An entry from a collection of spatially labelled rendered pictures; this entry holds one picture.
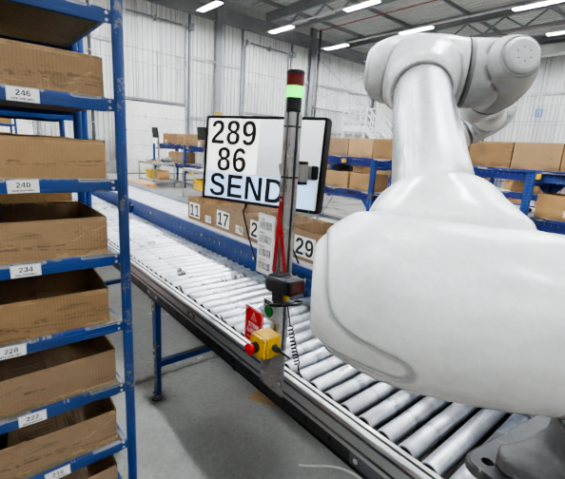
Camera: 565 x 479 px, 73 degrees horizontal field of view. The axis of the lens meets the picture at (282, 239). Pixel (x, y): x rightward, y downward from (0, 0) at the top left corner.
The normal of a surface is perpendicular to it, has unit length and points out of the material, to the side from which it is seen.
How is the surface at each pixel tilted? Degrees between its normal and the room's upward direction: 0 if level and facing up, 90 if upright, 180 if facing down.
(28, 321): 92
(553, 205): 90
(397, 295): 72
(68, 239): 91
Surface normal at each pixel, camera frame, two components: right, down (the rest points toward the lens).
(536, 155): -0.76, 0.07
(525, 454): -0.16, -0.97
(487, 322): -0.22, -0.02
